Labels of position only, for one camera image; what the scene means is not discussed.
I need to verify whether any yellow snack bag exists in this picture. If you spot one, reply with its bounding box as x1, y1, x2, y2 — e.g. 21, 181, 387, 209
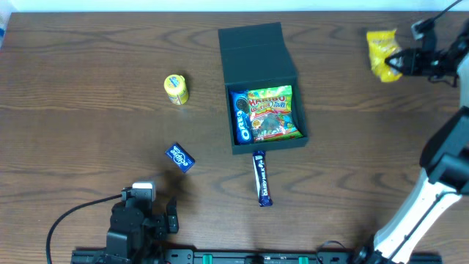
366, 29, 402, 83

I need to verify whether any blue Dairy Milk chocolate bar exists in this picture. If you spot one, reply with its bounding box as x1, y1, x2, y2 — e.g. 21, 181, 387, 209
253, 150, 273, 207

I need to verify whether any blue Oreo cookie pack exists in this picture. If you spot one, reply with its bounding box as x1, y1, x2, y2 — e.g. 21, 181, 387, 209
229, 90, 254, 144

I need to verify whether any Haribo gummy bag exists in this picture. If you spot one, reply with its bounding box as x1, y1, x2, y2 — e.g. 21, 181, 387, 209
248, 85, 303, 143

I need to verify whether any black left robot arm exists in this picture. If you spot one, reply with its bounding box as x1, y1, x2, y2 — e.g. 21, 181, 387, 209
92, 187, 179, 264

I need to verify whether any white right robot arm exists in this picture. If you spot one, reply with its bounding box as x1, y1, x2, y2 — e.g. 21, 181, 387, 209
350, 30, 468, 263

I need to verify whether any blue Eclipse mints box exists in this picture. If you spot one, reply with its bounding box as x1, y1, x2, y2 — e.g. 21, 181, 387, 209
165, 143, 195, 173

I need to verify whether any yellow gum bottle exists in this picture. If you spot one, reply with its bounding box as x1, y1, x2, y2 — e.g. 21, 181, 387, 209
163, 74, 189, 105

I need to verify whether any dark green open box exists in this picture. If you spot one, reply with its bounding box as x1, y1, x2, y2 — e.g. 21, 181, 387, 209
218, 22, 309, 155

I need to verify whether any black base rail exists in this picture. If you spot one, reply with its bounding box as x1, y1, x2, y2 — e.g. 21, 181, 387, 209
70, 249, 443, 264

